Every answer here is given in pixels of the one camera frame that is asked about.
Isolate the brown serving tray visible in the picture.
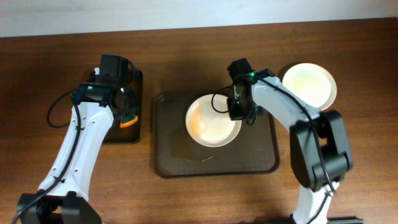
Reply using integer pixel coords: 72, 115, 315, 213
151, 90, 280, 178

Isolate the green orange sponge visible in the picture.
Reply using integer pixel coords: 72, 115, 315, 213
119, 114, 138, 128

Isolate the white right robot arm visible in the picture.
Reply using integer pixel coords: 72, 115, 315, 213
228, 68, 353, 223

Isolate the black water basin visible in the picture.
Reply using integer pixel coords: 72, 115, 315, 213
88, 69, 144, 144

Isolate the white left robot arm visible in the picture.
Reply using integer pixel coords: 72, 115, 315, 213
12, 83, 139, 223

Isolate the cream plate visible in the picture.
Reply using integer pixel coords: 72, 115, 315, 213
282, 63, 337, 110
185, 94, 242, 147

